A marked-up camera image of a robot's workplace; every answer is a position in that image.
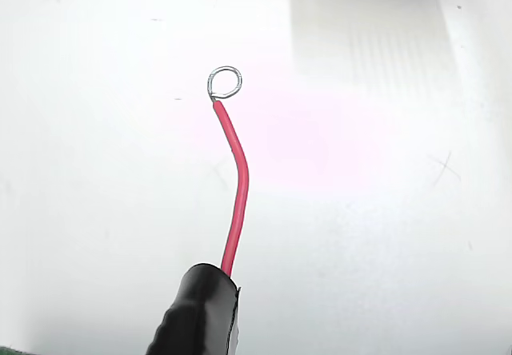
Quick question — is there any red wire with metal loop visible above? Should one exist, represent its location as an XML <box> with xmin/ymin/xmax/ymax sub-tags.
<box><xmin>206</xmin><ymin>65</ymin><xmax>250</xmax><ymax>276</ymax></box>

